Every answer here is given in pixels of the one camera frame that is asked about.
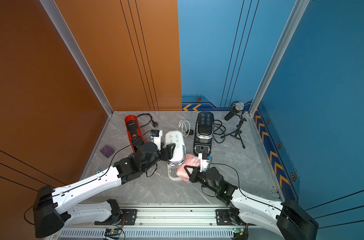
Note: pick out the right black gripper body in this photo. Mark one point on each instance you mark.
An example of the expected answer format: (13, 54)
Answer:
(203, 179)

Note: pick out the green circuit board right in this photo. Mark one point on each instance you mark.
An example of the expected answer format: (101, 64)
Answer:
(241, 234)

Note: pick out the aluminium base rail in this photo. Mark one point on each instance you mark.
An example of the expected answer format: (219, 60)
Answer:
(152, 222)

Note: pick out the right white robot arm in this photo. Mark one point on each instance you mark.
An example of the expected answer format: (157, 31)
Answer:
(286, 219)

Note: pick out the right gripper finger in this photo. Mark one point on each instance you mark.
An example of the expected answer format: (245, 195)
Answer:
(192, 176)
(192, 169)

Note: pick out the white coffee machine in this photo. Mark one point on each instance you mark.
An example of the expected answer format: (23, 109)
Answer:
(179, 153)

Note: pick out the black coffee machine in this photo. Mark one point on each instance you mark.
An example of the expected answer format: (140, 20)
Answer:
(204, 132)

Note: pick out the purple block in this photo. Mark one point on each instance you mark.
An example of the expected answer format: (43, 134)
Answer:
(107, 151)

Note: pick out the red coffee machine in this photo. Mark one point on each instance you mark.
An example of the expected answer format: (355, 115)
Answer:
(134, 132)

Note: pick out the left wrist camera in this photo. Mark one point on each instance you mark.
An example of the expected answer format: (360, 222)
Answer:
(156, 137)

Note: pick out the black power plug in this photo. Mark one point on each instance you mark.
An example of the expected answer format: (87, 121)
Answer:
(155, 124)

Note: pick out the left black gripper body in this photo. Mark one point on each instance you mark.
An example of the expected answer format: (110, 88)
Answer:
(162, 154)

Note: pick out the green circuit board left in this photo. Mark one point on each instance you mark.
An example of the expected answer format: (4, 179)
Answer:
(114, 234)

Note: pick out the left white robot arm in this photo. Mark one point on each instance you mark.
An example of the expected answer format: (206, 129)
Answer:
(50, 209)

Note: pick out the pink cloth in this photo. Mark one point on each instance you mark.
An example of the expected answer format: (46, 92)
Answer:
(191, 160)

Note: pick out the green circuit board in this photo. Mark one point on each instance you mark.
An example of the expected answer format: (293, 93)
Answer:
(114, 234)
(241, 234)

